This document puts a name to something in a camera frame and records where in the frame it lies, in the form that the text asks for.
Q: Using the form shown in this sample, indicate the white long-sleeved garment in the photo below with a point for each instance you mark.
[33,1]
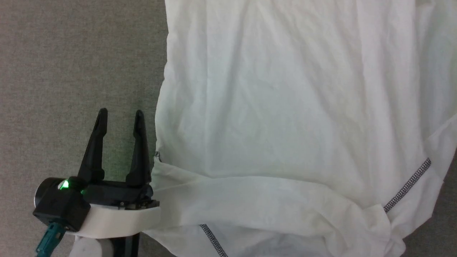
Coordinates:
[285,107]

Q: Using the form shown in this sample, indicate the grey fabric sofa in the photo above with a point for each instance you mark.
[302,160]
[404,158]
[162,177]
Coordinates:
[71,71]

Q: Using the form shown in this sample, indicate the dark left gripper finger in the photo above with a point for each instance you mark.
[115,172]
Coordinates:
[140,150]
[93,150]

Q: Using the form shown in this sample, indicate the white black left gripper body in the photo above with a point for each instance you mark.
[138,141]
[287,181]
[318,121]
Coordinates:
[117,210]

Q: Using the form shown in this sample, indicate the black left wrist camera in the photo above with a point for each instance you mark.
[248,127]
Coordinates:
[60,203]

